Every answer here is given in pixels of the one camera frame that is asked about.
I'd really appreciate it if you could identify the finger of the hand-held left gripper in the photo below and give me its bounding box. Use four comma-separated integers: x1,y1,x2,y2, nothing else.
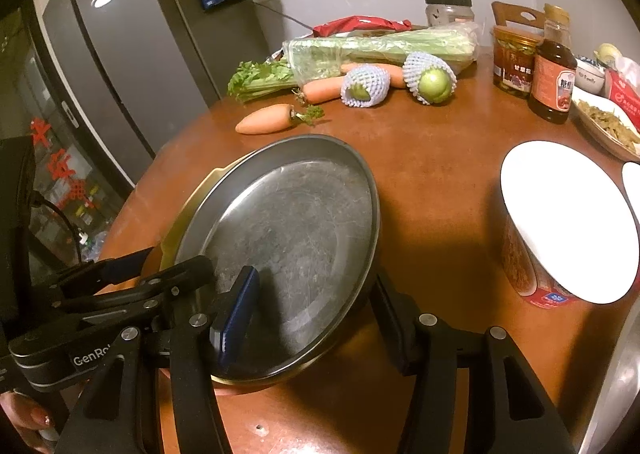
47,255,215,328
52,246,156,287

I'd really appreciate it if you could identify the celery in plastic bag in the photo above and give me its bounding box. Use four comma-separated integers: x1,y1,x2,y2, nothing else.
227,26,481,103

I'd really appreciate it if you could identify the red snack packet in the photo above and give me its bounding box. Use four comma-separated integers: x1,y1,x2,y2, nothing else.
312,16,413,38

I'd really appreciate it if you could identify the white dish of green vegetables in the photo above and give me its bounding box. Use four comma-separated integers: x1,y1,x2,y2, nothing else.
570,86,640,162

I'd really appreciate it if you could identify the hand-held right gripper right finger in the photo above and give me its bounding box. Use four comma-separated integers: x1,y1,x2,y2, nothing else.
372,273,576,454

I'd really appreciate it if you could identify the wooden chair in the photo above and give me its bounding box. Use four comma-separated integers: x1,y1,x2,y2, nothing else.
491,0,551,28

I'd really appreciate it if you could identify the red tissue pack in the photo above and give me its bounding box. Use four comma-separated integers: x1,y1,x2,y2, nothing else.
605,56,640,130

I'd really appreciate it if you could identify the dark sauce bottle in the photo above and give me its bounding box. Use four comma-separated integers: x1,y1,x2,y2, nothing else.
527,4,578,125

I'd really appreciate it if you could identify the black cable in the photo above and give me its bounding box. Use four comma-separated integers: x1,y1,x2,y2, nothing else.
30,193,87,249

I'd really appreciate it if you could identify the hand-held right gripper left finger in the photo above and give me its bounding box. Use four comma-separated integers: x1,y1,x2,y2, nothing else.
54,265,261,454

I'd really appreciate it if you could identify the green fruit in foam net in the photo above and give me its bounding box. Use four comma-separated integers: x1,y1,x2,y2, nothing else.
402,51,457,105
341,64,392,108

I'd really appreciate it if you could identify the grey refrigerator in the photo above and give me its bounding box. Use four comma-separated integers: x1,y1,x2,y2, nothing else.
30,0,261,185

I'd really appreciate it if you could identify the white ceramic bowl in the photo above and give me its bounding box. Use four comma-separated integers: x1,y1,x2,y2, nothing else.
575,54,614,95

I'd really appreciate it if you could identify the pickle jar with yellow lid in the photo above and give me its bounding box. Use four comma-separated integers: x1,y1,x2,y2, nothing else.
492,25,544,99

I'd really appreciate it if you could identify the person's left hand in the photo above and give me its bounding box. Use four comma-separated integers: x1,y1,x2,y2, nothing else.
0,390,52,454

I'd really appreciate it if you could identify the pale yellow round fruit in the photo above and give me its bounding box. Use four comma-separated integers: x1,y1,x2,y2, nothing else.
595,43,624,68

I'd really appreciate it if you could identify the carrot with green top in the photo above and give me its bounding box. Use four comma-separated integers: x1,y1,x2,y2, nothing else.
235,103,326,136

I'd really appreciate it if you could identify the round metal pan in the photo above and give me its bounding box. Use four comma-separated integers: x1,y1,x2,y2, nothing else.
174,134,382,385

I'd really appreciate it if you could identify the plastic jar with black lid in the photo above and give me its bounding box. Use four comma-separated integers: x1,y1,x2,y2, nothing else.
425,0,474,30

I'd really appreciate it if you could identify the dark glass door cabinet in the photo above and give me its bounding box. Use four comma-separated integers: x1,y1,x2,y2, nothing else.
0,9,143,265

